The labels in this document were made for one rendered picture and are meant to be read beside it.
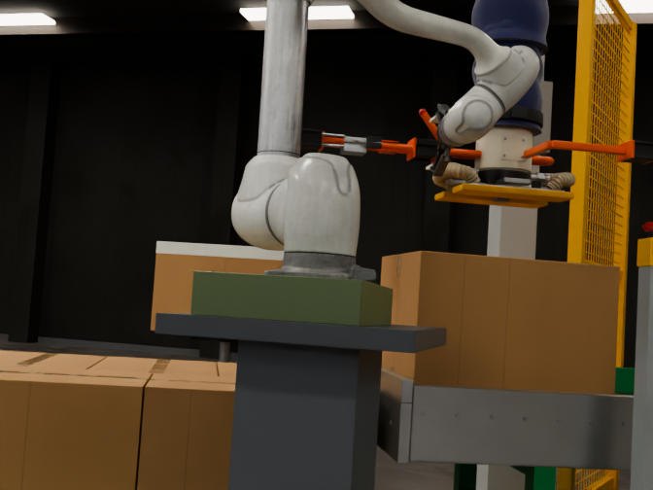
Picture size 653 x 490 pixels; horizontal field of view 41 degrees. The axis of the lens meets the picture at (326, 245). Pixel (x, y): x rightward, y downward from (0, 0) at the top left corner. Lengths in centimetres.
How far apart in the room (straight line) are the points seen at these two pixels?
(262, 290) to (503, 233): 213
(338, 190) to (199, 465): 91
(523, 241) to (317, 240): 202
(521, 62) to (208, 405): 118
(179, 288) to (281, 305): 230
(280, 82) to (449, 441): 99
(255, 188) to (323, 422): 56
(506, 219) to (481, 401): 151
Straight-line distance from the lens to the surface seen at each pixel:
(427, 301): 239
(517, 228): 370
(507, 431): 233
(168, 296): 395
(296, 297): 164
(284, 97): 202
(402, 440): 226
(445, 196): 269
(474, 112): 211
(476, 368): 245
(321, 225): 178
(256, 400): 176
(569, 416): 239
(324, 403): 172
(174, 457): 236
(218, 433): 235
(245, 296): 168
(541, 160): 273
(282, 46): 205
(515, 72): 221
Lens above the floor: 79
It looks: 4 degrees up
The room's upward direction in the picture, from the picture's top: 4 degrees clockwise
